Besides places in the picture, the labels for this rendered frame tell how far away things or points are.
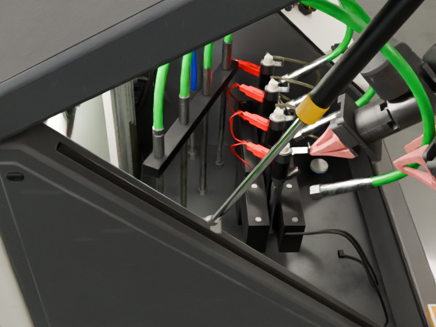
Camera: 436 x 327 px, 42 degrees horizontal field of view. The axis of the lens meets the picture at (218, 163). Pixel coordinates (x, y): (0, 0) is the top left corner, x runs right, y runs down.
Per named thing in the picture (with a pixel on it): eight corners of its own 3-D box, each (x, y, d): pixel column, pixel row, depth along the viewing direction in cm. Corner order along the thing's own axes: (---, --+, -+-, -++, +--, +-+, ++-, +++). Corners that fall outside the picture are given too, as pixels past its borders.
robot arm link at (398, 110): (445, 120, 78) (443, 94, 82) (419, 86, 75) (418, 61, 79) (400, 139, 82) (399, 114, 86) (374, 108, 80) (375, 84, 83)
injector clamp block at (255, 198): (294, 274, 108) (306, 224, 97) (241, 275, 107) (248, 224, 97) (274, 150, 132) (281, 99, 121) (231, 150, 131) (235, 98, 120)
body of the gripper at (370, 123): (335, 96, 87) (377, 74, 83) (372, 138, 91) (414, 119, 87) (331, 124, 83) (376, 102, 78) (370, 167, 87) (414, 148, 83)
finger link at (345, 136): (294, 119, 92) (343, 93, 87) (320, 146, 95) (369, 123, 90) (289, 147, 88) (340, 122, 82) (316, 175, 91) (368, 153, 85)
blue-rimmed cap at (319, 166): (328, 174, 127) (329, 170, 126) (311, 174, 127) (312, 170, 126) (325, 162, 130) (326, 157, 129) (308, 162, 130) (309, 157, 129)
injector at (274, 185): (289, 235, 105) (307, 155, 90) (262, 236, 105) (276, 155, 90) (287, 224, 107) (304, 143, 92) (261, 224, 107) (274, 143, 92)
